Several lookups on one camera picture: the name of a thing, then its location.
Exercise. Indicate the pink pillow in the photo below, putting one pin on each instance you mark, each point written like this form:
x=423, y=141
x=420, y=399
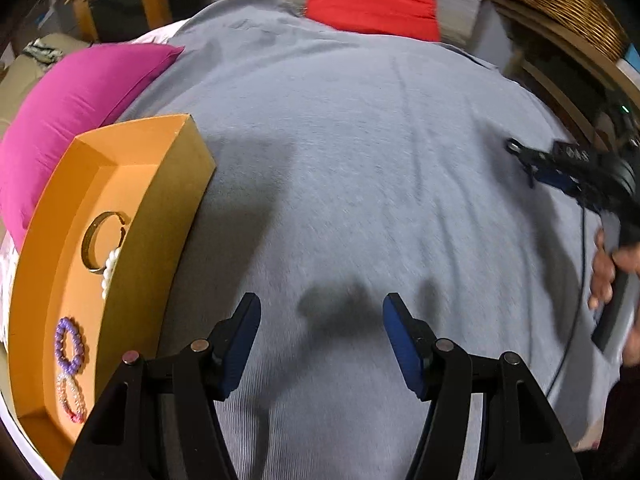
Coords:
x=88, y=89

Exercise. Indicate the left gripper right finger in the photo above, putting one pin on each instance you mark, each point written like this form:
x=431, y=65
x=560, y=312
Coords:
x=520, y=436

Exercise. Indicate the wooden shelf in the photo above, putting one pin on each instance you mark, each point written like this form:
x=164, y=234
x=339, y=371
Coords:
x=564, y=70

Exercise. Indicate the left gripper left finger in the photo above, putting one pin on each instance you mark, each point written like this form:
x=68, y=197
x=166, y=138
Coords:
x=123, y=437

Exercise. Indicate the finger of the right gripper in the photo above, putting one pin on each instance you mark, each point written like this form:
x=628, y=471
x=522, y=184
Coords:
x=555, y=179
x=533, y=161

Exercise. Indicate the person's right hand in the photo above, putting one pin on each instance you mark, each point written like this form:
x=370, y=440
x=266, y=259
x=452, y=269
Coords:
x=604, y=267

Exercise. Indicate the wicker basket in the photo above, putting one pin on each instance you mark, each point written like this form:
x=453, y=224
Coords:
x=591, y=19

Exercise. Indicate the beige leather sofa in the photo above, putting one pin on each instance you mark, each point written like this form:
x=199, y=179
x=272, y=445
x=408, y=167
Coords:
x=36, y=59

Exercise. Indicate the orange cardboard box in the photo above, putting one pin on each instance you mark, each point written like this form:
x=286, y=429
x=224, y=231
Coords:
x=156, y=171

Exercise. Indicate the grey blanket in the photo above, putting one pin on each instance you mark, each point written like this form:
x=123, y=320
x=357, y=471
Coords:
x=348, y=167

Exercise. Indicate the silver metal bangle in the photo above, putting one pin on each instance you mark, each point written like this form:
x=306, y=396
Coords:
x=90, y=247

